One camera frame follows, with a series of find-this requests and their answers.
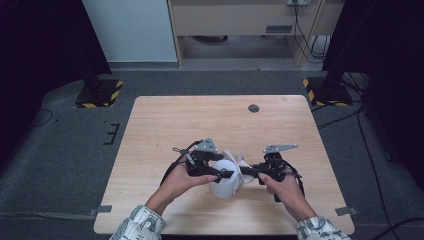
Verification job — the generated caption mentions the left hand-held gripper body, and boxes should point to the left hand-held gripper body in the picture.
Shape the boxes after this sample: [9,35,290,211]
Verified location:
[184,137,221,178]

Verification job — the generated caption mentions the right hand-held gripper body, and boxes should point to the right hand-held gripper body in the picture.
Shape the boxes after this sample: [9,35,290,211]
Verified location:
[258,143,299,204]

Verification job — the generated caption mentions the white underpants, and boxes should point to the white underpants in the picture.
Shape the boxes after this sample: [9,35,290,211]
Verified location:
[221,149,255,196]

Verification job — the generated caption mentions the white cylinder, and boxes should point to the white cylinder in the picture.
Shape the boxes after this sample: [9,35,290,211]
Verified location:
[209,159,241,200]

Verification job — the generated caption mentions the person's left hand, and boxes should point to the person's left hand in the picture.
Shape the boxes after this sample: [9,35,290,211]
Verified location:
[159,161,218,205]

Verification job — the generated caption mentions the person's right hand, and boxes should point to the person's right hand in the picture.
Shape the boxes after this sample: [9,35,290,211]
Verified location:
[257,172,307,215]

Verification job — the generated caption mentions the grey tape piece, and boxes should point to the grey tape piece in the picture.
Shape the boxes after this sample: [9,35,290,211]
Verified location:
[89,205,113,217]
[334,206,360,217]

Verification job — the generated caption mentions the black yellow striped stand base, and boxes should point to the black yellow striped stand base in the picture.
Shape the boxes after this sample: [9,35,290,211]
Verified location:
[74,78,125,109]
[301,76,354,108]

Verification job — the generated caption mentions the beige wooden desk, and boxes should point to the beige wooden desk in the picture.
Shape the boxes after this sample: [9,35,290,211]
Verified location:
[167,0,346,68]

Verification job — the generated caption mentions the white cabinet panel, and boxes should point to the white cabinet panel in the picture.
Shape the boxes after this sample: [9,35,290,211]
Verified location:
[82,0,179,64]

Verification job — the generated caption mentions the dark curtain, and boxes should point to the dark curtain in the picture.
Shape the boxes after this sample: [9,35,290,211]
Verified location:
[321,0,424,193]

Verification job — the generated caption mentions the right hand-held gripper black cable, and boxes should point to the right hand-held gripper black cable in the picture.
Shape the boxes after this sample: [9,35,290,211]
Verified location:
[283,159,306,198]

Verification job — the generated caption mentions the hand-held gripper black cable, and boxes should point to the hand-held gripper black cable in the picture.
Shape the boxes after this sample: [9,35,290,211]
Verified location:
[283,159,306,198]
[159,139,204,187]

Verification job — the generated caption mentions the left hand-held gripper black cable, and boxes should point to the left hand-held gripper black cable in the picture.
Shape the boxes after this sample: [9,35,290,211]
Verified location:
[159,139,204,187]

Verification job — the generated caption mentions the long black floor cable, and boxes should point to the long black floor cable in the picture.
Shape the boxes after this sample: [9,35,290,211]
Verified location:
[355,106,401,240]

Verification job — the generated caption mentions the bundle of black desk cables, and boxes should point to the bundle of black desk cables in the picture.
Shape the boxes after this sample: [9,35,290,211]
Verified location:
[292,0,332,65]

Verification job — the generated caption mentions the thin black floor cable loop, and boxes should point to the thin black floor cable loop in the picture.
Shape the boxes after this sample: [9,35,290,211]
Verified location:
[32,108,55,128]

